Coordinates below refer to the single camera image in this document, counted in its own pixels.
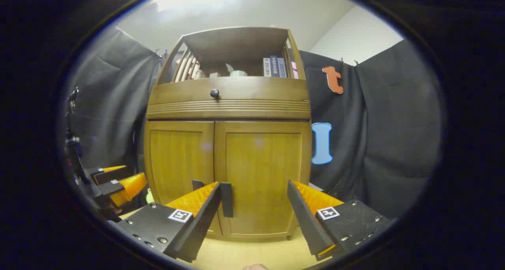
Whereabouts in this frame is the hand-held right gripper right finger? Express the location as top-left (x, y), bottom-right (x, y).
top-left (287, 179), bottom-right (391, 261)

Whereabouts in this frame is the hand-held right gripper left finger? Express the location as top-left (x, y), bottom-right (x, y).
top-left (107, 181), bottom-right (222, 263)

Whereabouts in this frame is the wooden double-door shoe cabinet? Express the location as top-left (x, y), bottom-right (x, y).
top-left (143, 26), bottom-right (313, 241)

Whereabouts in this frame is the wooden cabinet drawer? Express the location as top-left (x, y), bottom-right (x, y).
top-left (148, 77), bottom-right (311, 105)

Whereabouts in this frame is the black backdrop cloth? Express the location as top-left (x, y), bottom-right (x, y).
top-left (63, 25), bottom-right (443, 220)

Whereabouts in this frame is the pale figurine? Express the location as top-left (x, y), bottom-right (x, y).
top-left (191, 60), bottom-right (206, 80)

